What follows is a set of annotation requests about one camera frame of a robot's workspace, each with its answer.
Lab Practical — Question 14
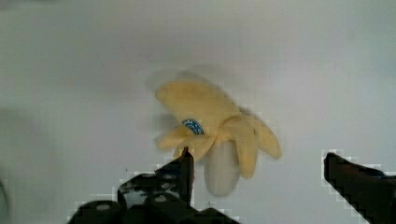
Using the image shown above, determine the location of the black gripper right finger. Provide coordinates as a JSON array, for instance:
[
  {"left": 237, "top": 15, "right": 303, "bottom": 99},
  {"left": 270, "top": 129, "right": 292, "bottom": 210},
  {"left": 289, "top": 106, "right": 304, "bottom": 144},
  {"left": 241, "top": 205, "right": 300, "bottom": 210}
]
[{"left": 323, "top": 153, "right": 396, "bottom": 224}]

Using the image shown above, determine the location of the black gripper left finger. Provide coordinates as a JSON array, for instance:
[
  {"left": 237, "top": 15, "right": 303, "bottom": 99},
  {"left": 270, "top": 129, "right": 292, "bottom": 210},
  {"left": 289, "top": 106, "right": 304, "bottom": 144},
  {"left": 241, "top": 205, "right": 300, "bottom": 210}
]
[{"left": 67, "top": 147, "right": 240, "bottom": 224}]

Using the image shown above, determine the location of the yellow plush peeled banana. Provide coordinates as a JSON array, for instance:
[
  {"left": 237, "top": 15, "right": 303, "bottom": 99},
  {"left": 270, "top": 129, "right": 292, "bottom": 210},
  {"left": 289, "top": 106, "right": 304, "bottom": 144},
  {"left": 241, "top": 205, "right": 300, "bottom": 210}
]
[{"left": 155, "top": 80, "right": 282, "bottom": 197}]

